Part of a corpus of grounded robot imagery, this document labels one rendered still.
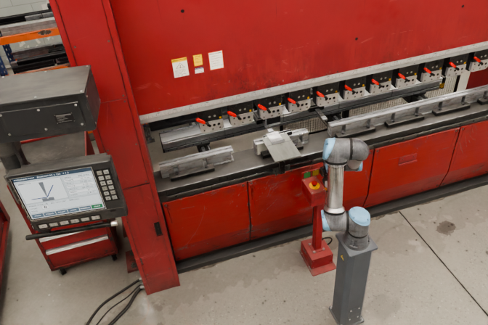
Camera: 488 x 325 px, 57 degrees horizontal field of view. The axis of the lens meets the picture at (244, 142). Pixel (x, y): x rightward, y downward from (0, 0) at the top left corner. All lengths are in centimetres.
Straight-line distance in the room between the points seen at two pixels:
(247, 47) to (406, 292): 205
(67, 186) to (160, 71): 83
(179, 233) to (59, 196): 122
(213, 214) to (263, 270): 64
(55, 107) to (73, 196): 47
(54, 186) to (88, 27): 74
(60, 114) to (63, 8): 50
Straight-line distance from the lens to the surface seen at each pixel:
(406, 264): 368
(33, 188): 223
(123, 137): 253
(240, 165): 303
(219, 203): 313
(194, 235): 330
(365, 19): 291
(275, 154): 291
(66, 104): 196
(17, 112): 202
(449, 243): 391
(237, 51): 264
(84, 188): 220
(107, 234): 352
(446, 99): 368
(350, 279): 285
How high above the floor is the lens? 284
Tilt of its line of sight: 37 degrees down
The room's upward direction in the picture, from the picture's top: 5 degrees counter-clockwise
